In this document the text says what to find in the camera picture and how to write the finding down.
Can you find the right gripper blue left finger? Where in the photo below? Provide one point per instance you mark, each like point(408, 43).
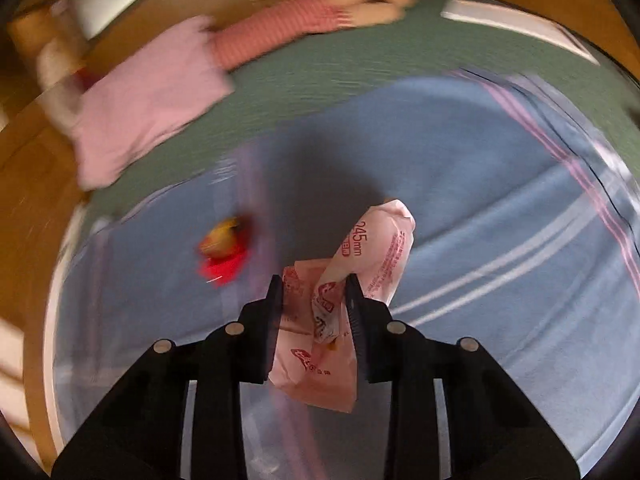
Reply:
point(274, 307)

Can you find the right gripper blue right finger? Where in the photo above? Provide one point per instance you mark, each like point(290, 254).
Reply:
point(357, 310)

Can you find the white pink wrapper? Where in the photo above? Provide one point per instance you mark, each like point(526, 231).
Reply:
point(315, 360)

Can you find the red wrapper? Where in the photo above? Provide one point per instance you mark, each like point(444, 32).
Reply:
point(224, 249)

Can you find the blue striped blanket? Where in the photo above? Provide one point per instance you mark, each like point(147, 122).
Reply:
point(527, 239)

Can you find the green bed mat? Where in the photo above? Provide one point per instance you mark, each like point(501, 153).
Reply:
point(319, 71)

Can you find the pink pillow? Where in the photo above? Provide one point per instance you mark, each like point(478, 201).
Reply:
point(146, 100)

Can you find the striped plush doll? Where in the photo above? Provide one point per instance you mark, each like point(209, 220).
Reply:
point(290, 20)

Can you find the white flat board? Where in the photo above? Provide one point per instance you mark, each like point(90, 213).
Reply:
point(514, 20)

